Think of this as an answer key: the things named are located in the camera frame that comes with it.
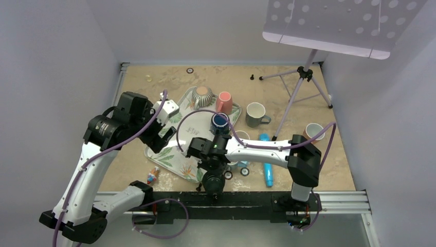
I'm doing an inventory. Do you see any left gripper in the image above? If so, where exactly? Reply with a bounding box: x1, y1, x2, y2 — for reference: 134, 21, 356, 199
130, 101, 176, 152

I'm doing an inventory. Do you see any dark grey round mug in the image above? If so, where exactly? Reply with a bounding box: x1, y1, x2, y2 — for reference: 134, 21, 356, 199
202, 171, 225, 195

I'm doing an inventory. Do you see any dark blue mug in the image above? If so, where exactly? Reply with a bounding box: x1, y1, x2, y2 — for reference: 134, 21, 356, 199
210, 113, 230, 135

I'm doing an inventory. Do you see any light green mug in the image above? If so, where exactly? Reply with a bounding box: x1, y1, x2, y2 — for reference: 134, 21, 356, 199
235, 130, 251, 140

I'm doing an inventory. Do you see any pink salmon mug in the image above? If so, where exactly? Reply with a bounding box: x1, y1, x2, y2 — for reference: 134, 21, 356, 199
215, 92, 233, 115

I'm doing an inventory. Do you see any dark grey angular mug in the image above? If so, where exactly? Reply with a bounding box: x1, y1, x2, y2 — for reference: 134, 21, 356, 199
245, 102, 271, 128

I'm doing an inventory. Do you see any orange floral mug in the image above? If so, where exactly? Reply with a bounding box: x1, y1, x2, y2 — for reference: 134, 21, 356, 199
303, 122, 325, 144

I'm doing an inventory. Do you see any light blue mug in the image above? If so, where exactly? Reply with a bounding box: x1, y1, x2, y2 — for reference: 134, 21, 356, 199
227, 161, 249, 171

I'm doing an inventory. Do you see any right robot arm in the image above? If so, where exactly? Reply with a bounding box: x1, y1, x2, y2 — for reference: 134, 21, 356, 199
184, 135, 321, 209

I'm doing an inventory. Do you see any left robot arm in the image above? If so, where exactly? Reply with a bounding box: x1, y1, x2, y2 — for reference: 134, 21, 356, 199
39, 91, 179, 246

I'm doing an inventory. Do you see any striped grey white mug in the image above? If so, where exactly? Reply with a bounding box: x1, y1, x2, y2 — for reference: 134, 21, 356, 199
191, 86, 213, 110

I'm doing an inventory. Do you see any floral serving tray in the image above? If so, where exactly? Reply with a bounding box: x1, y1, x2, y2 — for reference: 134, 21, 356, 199
144, 85, 243, 184

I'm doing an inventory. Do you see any small colourful toy figure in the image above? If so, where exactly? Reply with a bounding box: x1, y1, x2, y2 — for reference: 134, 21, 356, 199
147, 166, 160, 185

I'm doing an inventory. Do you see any blue toy microphone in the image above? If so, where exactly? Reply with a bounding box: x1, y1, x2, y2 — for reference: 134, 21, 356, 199
259, 133, 274, 188

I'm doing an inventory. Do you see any lilac music stand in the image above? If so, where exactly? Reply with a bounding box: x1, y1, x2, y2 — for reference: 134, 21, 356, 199
262, 1, 435, 148

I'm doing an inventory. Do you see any black ring marker left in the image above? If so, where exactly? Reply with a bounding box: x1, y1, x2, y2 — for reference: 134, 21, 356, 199
224, 171, 233, 180

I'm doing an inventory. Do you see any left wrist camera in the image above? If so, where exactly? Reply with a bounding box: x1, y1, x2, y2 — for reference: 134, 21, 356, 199
156, 100, 179, 126

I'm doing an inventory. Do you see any black ring marker right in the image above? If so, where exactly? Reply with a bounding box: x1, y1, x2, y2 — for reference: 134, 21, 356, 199
240, 167, 250, 177

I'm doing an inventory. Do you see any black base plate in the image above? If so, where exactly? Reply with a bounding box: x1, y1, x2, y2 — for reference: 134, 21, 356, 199
130, 191, 321, 226

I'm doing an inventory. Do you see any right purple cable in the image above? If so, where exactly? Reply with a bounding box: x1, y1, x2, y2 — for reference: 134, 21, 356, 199
175, 109, 337, 233

